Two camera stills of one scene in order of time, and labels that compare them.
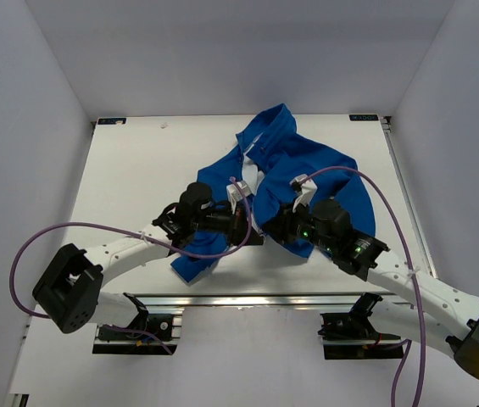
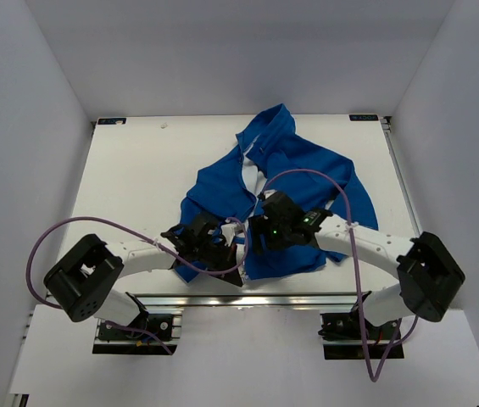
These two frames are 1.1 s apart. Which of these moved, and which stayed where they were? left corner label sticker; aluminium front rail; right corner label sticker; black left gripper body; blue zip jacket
Moved: black left gripper body; blue zip jacket
Stayed: left corner label sticker; right corner label sticker; aluminium front rail
